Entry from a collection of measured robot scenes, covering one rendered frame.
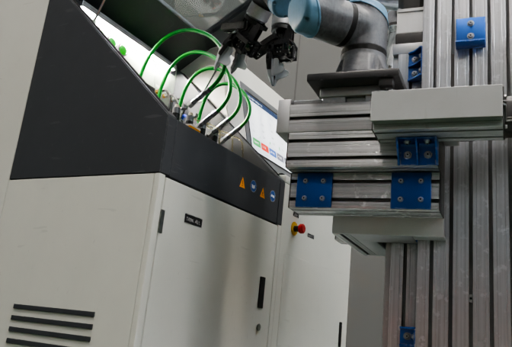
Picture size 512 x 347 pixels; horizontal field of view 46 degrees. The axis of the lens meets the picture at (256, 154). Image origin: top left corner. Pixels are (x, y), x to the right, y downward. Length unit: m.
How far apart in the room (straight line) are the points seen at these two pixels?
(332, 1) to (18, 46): 1.11
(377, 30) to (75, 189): 0.92
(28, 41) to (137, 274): 0.96
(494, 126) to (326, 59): 2.96
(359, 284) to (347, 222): 2.20
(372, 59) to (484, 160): 0.37
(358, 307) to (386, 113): 2.49
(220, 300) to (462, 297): 0.69
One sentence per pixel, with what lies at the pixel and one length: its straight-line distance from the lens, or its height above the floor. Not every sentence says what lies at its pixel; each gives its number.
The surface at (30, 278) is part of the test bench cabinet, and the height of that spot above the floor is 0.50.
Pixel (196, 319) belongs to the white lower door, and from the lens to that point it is 1.71.
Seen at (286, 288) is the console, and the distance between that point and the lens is 2.18.
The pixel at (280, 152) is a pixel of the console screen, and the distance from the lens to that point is 2.74.
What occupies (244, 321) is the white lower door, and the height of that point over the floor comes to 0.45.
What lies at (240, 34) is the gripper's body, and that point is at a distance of 1.95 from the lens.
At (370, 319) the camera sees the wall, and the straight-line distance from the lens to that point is 3.68.
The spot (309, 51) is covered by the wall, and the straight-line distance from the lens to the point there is 4.26.
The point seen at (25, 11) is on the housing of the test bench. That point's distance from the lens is 2.24.
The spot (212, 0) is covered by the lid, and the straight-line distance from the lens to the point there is 2.41.
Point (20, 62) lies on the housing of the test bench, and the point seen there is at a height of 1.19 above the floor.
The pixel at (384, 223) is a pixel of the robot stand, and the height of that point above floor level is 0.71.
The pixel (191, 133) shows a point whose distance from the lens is 1.68.
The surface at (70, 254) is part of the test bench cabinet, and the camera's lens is 1.70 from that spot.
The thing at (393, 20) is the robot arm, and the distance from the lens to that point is 2.33.
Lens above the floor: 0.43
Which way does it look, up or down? 16 degrees up
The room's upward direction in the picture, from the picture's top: 6 degrees clockwise
